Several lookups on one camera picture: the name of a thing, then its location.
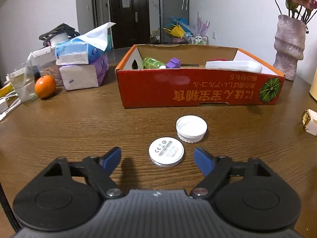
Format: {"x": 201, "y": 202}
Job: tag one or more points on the yellow bag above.
{"x": 176, "y": 31}

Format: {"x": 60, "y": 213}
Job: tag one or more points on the white ribbed bottle cap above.
{"x": 191, "y": 128}

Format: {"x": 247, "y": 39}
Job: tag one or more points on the clear food container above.
{"x": 45, "y": 60}

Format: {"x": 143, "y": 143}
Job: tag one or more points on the purple plastic jar lid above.
{"x": 174, "y": 63}

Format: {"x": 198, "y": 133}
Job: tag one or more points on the metal trolley with bottles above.
{"x": 199, "y": 40}

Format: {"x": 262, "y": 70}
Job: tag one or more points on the yellow snack packet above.
{"x": 6, "y": 89}

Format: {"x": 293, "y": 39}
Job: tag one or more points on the white translucent plastic box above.
{"x": 245, "y": 66}

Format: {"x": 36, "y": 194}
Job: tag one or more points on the white charger with cable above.
{"x": 8, "y": 103}

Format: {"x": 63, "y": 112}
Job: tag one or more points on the blue tissue pack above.
{"x": 85, "y": 49}

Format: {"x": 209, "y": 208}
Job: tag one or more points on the orange cardboard box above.
{"x": 192, "y": 84}

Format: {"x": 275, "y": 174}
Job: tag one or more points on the orange fruit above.
{"x": 45, "y": 87}

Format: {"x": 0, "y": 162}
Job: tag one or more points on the cream lamp shade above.
{"x": 313, "y": 88}

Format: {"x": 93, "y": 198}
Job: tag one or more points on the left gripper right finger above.
{"x": 215, "y": 170}

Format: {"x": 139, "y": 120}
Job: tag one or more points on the white round flat disc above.
{"x": 166, "y": 152}

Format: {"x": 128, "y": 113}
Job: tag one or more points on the white toothpick box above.
{"x": 309, "y": 121}

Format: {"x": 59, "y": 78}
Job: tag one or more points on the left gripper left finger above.
{"x": 98, "y": 171}

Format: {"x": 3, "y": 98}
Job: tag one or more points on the clear plastic cup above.
{"x": 23, "y": 81}

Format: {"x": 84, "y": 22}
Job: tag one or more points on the dark wooden door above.
{"x": 132, "y": 22}

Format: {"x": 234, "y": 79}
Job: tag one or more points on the purple white tissue pack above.
{"x": 76, "y": 77}

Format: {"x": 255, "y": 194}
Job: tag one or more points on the green spray bottle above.
{"x": 152, "y": 63}

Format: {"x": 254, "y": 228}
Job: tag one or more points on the pink textured vase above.
{"x": 289, "y": 45}

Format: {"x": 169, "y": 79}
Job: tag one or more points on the red white lint brush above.
{"x": 218, "y": 60}

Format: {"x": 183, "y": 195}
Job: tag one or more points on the black headset on container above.
{"x": 57, "y": 35}

